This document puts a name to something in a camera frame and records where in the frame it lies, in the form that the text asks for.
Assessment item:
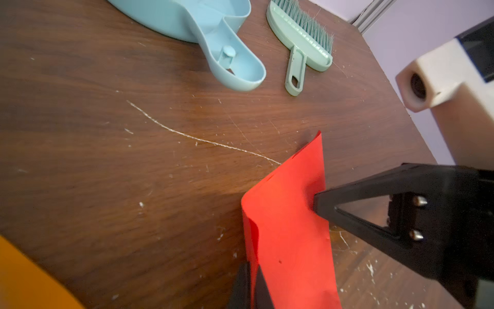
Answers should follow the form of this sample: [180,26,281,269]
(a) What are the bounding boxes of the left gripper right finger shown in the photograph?
[253,267,275,309]

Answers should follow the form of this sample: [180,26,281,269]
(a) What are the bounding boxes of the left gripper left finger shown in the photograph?
[227,262,251,309]

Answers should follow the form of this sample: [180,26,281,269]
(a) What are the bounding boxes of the green hand brush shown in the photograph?
[266,1,333,97]

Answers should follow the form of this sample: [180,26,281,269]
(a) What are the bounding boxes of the red square paper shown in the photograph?
[241,133,341,308]

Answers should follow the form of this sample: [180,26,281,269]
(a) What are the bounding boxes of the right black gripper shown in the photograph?
[314,164,493,308]

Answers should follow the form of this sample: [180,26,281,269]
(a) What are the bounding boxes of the orange square paper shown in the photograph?
[1,237,84,308]

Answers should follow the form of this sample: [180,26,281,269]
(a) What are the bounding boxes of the light blue dustpan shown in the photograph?
[111,1,266,91]

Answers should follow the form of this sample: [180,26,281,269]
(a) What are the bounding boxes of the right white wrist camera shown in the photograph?
[396,18,493,170]

